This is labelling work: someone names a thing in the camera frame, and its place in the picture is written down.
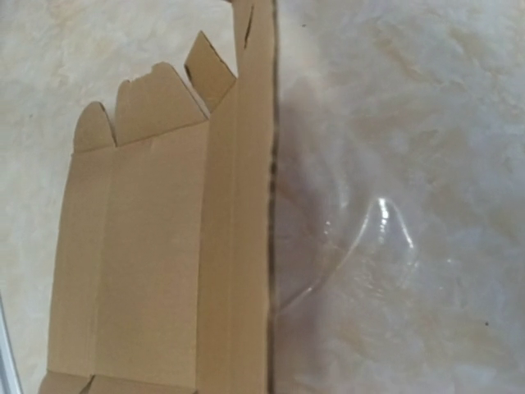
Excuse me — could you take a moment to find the brown cardboard box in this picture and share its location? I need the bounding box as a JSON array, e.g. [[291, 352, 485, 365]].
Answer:
[[39, 1, 277, 393]]

